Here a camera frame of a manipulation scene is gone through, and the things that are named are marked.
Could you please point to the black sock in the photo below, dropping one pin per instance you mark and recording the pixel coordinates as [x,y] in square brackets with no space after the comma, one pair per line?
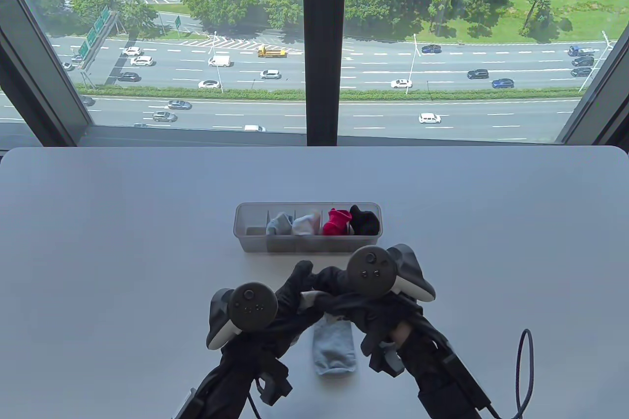
[361,215]
[369,227]

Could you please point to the grey hand controller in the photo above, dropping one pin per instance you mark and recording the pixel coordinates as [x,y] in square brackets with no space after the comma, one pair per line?
[371,269]
[253,303]

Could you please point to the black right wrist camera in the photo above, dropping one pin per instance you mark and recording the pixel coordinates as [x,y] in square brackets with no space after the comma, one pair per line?
[388,362]

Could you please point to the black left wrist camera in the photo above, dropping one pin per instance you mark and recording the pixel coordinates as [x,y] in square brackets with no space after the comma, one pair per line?
[272,384]

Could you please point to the person's right hand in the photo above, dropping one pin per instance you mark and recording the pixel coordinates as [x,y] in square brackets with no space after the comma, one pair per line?
[378,316]

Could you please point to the green road sign gantry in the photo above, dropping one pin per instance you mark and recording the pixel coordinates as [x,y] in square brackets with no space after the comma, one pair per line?
[93,33]

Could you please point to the person's left hand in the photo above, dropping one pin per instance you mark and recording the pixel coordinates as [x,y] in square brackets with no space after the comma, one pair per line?
[290,311]

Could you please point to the black left forearm module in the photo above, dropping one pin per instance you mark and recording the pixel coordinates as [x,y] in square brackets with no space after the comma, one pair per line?
[189,404]

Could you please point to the black right forearm module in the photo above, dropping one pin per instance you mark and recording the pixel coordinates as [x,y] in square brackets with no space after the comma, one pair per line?
[457,389]

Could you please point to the small green road sign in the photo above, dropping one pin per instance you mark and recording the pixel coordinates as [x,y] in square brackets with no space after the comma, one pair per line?
[177,22]

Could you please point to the white sock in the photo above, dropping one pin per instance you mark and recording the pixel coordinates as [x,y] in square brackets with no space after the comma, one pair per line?
[302,227]
[314,220]

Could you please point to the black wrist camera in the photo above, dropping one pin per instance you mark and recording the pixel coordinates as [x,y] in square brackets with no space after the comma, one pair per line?
[272,384]
[388,362]

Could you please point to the dark window frame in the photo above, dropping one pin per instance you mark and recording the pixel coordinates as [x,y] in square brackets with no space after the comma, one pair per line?
[322,45]

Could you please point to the clear plastic divided organizer box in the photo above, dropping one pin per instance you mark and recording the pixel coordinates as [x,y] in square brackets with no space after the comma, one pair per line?
[255,244]

